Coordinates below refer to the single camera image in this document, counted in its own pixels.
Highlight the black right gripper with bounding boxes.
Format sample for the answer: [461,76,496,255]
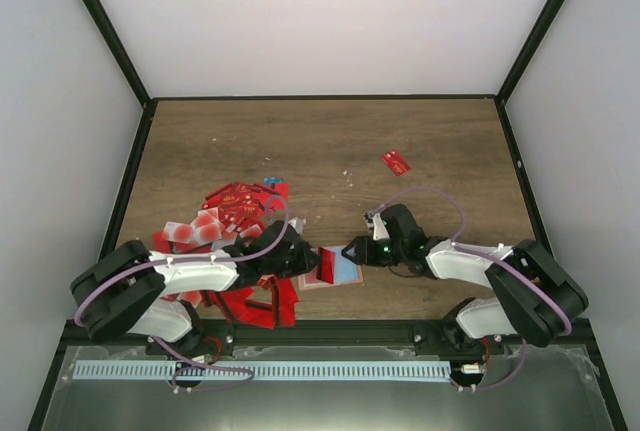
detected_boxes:
[342,235,407,268]

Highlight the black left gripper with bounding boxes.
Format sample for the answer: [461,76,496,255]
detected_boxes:
[263,243,322,280]

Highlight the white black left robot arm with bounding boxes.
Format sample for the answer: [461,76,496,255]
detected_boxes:
[70,218,321,355]

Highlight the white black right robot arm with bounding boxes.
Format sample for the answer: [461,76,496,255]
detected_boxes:
[341,204,589,354]

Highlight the lone red VIP card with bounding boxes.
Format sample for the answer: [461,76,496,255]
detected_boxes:
[381,149,411,176]

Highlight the blue card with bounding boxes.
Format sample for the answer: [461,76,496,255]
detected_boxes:
[263,177,284,187]

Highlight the pile of red cards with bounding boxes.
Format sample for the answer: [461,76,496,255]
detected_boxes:
[151,180,301,330]

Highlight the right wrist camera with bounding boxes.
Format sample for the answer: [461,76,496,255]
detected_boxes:
[364,212,390,241]

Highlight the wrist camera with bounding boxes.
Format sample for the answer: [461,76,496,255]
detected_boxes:
[288,217,305,235]
[364,212,390,241]

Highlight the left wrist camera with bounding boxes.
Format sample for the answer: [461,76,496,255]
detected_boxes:
[288,217,305,235]

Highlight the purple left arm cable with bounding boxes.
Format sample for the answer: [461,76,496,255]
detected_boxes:
[73,194,291,395]

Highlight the light blue slotted cable duct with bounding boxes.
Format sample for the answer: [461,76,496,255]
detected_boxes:
[72,360,451,383]

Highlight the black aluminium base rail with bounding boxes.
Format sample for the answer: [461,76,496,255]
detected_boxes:
[59,319,594,359]

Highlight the black enclosure frame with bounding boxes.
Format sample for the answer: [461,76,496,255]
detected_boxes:
[24,0,640,431]

